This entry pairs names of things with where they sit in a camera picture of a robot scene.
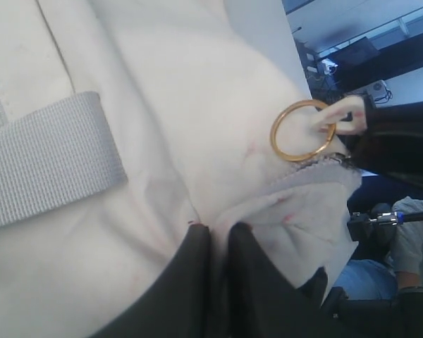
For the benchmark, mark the white canvas backpack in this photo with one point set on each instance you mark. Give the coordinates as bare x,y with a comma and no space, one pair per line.
122,123

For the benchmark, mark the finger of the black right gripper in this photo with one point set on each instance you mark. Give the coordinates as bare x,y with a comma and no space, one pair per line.
392,144

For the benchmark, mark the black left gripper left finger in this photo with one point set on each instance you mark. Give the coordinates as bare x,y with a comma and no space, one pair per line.
188,299

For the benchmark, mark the person in blue jeans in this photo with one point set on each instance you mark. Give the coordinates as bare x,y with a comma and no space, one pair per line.
381,279

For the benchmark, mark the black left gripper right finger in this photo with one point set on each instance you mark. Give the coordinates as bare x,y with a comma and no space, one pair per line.
262,301

